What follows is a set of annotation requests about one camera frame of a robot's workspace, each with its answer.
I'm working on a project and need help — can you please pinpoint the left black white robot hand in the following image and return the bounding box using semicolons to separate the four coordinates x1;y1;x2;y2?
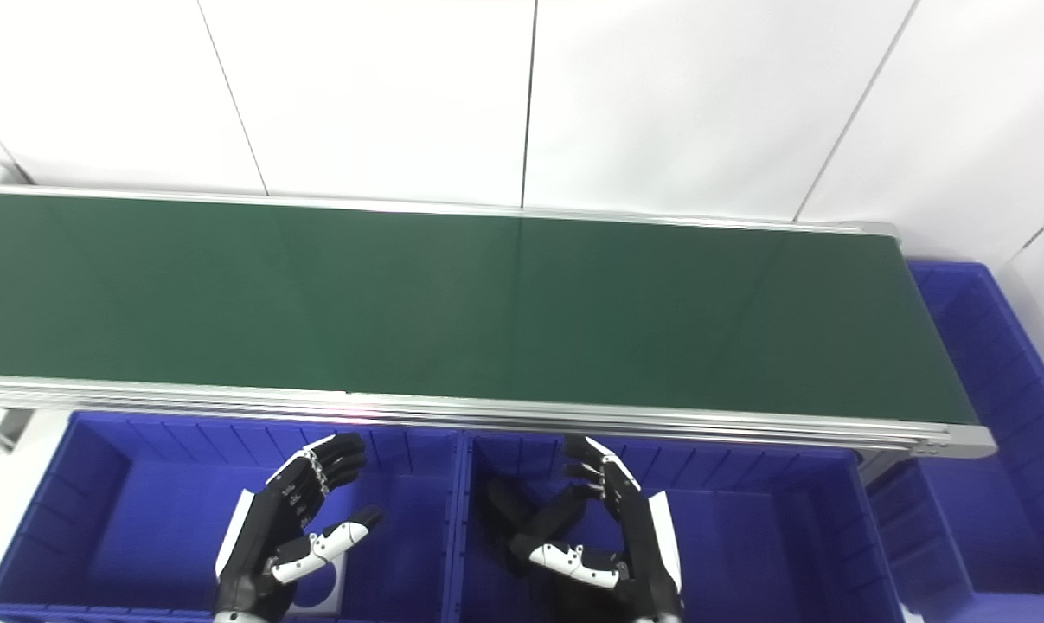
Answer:
213;433;384;623

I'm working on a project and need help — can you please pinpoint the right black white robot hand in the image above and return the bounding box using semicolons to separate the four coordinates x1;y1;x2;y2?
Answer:
510;434;685;623

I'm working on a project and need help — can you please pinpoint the green conveyor belt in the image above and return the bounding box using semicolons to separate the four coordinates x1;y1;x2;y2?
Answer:
0;160;998;459

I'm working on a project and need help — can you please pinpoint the white square plate with hole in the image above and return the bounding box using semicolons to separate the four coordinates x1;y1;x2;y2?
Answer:
290;549;348;613

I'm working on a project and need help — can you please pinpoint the black block part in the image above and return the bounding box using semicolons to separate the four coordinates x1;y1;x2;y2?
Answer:
506;483;600;576
485;478;541;542

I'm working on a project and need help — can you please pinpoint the blue plastic bin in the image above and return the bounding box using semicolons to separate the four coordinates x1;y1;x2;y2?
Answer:
448;430;907;623
868;261;1044;623
0;411;466;623

